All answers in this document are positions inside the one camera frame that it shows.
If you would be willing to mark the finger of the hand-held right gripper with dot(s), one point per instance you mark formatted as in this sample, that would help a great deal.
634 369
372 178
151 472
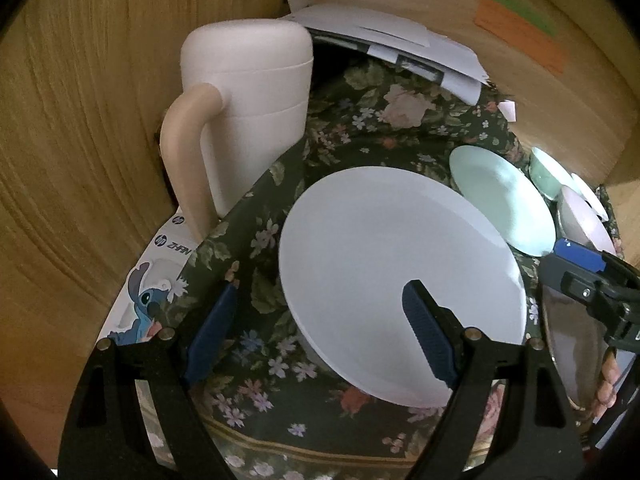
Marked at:
592 297
580 255

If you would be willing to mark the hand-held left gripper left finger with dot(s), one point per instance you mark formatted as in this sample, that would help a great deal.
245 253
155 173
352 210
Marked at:
212 335

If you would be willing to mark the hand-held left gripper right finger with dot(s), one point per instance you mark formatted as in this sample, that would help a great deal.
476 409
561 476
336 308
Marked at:
430 332

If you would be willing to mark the pale pink bowl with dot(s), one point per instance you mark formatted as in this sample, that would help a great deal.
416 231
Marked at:
580 215

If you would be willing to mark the pale green bowl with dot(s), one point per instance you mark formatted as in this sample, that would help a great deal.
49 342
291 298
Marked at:
545 170

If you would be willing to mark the pale green plate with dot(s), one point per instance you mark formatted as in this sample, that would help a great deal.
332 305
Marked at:
500 195

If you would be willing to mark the large white plate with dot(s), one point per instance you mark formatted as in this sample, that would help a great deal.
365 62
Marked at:
375 240

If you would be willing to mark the person's right hand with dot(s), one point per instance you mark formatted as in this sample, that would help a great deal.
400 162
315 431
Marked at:
610 380

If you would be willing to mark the dark floral tablecloth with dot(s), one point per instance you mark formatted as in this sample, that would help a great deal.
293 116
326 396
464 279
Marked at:
260 400

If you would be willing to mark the cartoon printed white box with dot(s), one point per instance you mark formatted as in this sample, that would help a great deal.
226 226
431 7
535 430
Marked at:
150 280

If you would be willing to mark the small pink paper slip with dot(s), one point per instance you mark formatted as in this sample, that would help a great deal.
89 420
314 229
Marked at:
509 111

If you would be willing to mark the orange paper note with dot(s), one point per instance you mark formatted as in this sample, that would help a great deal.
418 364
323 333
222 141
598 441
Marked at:
525 42

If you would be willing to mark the green paper note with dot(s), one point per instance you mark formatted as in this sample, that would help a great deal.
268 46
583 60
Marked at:
525 10

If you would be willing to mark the stack of white papers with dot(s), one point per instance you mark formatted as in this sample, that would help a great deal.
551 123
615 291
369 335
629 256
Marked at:
360 22

